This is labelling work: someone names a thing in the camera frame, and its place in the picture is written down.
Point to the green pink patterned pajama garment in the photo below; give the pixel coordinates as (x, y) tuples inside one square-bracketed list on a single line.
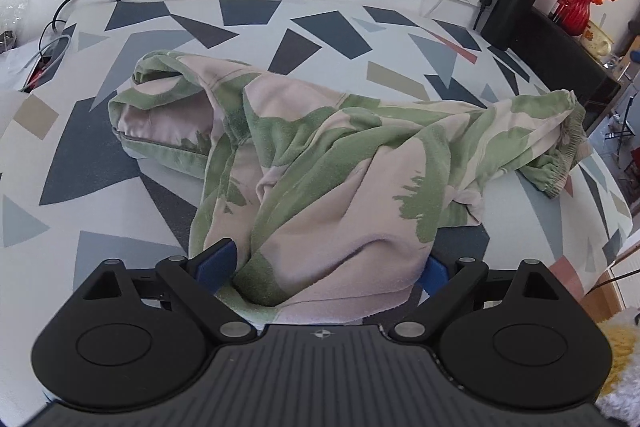
[(325, 187)]

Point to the black wall plug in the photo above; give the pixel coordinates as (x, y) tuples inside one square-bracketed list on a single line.
[(484, 9)]

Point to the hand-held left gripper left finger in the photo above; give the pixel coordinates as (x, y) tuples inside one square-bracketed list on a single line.
[(210, 269)]

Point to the geometric patterned table mat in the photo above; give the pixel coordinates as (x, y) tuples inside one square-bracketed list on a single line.
[(350, 32)]

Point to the black insulated bottle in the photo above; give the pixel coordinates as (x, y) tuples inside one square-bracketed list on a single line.
[(510, 7)]

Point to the cream mug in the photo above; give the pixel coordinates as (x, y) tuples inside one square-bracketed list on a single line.
[(597, 39)]

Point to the clear plastic bag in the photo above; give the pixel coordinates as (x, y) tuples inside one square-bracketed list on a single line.
[(12, 22)]

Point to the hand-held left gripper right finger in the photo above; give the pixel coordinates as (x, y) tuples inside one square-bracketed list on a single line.
[(432, 277)]

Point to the red vase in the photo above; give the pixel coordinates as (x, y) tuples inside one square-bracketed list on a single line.
[(574, 14)]

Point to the black cabinet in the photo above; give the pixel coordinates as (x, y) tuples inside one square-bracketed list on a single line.
[(565, 62)]

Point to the yellow fluffy cloth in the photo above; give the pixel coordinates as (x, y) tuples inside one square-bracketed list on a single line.
[(622, 347)]

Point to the red black small box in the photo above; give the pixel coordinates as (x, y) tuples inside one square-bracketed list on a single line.
[(45, 72)]

